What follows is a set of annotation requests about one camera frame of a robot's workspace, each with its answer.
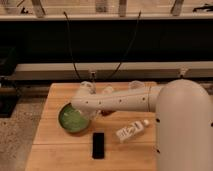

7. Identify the black cable right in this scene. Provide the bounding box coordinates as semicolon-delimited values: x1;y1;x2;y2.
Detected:
105;10;142;81

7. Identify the black smartphone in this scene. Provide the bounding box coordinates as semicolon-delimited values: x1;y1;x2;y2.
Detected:
92;133;105;159

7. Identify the black cable left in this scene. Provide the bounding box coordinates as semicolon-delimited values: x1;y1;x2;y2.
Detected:
62;11;82;81

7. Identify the green ceramic bowl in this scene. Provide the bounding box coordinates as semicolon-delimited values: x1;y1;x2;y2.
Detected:
58;103;90;133

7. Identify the clear plastic cup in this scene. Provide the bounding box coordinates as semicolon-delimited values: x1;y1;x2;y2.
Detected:
129;80;145;89

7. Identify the wall power outlet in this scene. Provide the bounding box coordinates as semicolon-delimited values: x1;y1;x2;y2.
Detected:
89;70;96;82

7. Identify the black cable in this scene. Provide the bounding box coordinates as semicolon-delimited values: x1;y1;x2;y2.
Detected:
62;11;82;81
105;10;142;81

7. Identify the white plastic bottle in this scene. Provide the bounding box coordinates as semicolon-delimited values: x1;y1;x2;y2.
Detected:
116;119;150;143

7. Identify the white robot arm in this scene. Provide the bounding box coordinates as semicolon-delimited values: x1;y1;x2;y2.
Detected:
71;79;213;171

